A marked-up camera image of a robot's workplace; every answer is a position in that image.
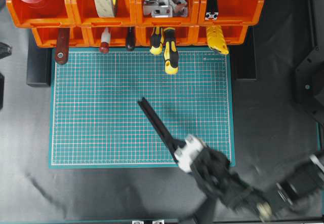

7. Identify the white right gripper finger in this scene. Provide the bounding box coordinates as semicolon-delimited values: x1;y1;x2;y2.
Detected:
174;150;198;173
185;134;206;151

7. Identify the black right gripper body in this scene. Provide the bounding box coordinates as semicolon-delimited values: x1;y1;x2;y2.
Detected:
190;147;255;208

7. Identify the black aluminium frame profile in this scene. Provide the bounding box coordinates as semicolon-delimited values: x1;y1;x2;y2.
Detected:
137;97;185;164

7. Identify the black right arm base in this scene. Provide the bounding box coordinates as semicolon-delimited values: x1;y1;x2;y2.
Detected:
294;47;323;126

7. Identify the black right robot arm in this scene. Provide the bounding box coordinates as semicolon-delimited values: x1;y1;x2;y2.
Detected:
171;134;323;221

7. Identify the large yellow black screwdriver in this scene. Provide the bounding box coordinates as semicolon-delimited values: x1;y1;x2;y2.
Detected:
164;27;179;74

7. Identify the green cutting mat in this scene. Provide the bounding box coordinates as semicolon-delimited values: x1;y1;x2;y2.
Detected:
49;47;235;169

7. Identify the small yellow black screwdriver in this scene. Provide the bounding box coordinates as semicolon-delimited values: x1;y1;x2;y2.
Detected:
150;26;164;55

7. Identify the yellow utility knife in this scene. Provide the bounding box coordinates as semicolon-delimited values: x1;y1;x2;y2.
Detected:
206;25;229;55

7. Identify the lower orange bin with screwdrivers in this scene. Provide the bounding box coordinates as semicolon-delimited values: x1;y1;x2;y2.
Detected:
136;26;199;47

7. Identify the lower orange bin with knife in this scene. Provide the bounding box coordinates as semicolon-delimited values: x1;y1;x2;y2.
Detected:
193;25;249;46

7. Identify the upper orange bin with brackets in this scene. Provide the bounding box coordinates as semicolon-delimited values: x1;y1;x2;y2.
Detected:
135;0;200;27

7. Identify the black aluminium profile in bin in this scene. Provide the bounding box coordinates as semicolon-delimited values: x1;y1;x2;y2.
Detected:
205;0;219;20

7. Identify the upper orange bin with profiles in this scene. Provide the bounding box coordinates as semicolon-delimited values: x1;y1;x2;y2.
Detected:
197;0;264;26

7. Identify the upper orange bin red tape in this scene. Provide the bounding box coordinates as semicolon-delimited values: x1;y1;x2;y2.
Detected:
6;0;75;28

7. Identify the black handled tool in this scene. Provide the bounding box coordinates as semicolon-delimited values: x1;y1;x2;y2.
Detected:
125;27;136;51

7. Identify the white red handled tool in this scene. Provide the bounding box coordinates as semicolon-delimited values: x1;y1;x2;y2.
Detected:
99;27;111;54

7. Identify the brown wooden handle tool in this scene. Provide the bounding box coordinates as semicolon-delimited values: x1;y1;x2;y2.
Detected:
55;28;70;65

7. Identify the lower orange bin brown handle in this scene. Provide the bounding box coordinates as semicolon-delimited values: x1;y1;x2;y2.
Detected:
31;27;89;48

